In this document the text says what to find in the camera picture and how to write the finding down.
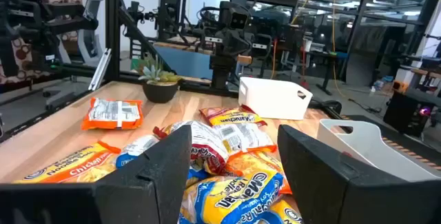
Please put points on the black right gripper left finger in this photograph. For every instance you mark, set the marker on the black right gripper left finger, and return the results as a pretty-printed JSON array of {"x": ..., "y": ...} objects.
[{"x": 162, "y": 182}]

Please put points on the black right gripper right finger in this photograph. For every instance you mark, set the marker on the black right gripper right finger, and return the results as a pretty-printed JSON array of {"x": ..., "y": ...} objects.
[{"x": 310, "y": 175}]

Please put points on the blue Maruchan soy ramen packet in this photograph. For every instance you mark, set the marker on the blue Maruchan soy ramen packet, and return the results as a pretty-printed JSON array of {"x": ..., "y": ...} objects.
[
  {"x": 136, "y": 148},
  {"x": 196, "y": 176},
  {"x": 282, "y": 214},
  {"x": 234, "y": 196}
]

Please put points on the orange Maruchan chicken ramen packet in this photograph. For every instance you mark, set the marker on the orange Maruchan chicken ramen packet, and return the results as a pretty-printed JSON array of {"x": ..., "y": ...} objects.
[
  {"x": 244, "y": 138},
  {"x": 69, "y": 167},
  {"x": 251, "y": 163},
  {"x": 112, "y": 113}
]

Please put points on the red Maruchan beef ramen packet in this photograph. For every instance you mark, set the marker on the red Maruchan beef ramen packet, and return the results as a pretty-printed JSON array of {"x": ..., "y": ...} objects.
[
  {"x": 206, "y": 139},
  {"x": 231, "y": 117}
]

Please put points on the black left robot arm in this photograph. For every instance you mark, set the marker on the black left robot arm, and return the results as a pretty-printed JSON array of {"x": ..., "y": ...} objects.
[{"x": 220, "y": 69}]

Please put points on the black background robot arm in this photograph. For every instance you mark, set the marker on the black background robot arm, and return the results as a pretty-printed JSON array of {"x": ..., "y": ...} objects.
[{"x": 138, "y": 15}]

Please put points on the blue panel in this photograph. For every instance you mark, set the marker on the blue panel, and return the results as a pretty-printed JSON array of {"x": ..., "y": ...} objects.
[{"x": 186, "y": 62}]

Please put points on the black office desk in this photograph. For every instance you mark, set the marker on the black office desk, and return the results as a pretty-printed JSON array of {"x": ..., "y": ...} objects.
[{"x": 324, "y": 56}]

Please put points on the succulent in black pot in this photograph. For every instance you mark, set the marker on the succulent in black pot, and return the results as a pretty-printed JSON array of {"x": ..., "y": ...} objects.
[{"x": 160, "y": 91}]

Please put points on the black computer tower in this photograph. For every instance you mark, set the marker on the black computer tower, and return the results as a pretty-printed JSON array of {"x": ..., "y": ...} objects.
[{"x": 403, "y": 113}]

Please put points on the black robot station equipment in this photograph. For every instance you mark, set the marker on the black robot station equipment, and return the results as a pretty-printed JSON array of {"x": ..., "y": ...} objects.
[{"x": 27, "y": 20}]

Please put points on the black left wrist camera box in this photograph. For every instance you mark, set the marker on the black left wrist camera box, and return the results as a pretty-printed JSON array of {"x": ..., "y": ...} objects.
[{"x": 238, "y": 20}]

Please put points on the black frame post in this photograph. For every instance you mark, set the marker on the black frame post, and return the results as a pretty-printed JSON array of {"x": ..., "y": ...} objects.
[{"x": 112, "y": 27}]

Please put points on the silver aluminium rail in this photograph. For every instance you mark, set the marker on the silver aluminium rail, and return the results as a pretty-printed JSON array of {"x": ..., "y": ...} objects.
[{"x": 100, "y": 69}]

